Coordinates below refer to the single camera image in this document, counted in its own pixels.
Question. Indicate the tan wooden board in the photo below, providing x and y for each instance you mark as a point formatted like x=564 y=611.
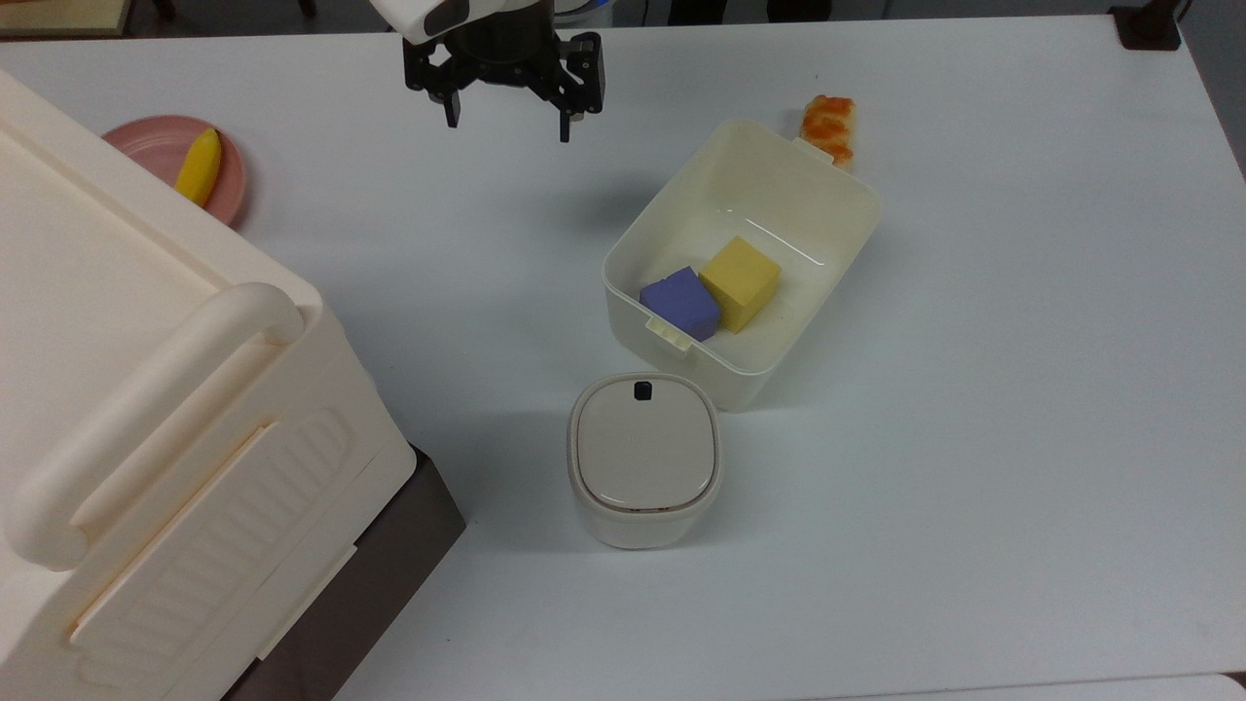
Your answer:
x=58 y=15

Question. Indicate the yellow toy banana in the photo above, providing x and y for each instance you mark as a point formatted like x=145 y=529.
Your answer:
x=200 y=167

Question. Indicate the small beige lidded bin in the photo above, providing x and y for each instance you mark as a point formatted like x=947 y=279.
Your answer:
x=642 y=453

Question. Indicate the pink round plate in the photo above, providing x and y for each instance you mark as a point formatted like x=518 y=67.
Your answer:
x=146 y=146

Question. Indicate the cream plastic open box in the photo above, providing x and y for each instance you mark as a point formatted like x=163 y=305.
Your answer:
x=759 y=185

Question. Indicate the black clamp stand base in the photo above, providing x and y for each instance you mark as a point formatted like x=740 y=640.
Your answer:
x=1147 y=24

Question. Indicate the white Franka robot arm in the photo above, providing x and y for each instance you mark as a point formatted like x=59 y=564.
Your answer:
x=414 y=18

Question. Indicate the dark brown storage crate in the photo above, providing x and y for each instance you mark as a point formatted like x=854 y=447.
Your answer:
x=389 y=555

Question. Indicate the purple foam cube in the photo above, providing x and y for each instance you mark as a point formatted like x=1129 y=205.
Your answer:
x=679 y=304

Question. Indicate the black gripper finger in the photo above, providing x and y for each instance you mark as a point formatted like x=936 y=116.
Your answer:
x=566 y=122
x=452 y=109

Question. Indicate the yellow foam cube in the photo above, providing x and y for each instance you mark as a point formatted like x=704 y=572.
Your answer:
x=740 y=282

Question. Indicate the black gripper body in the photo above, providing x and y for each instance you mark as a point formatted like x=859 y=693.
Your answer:
x=506 y=54

